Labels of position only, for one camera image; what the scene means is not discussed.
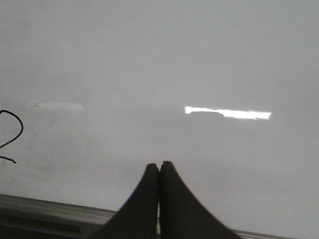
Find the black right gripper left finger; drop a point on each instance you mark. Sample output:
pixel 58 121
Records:
pixel 137 218

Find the black right gripper right finger holding marker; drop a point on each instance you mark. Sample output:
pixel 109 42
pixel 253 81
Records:
pixel 181 215

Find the white whiteboard with aluminium frame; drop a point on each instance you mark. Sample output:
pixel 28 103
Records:
pixel 227 90

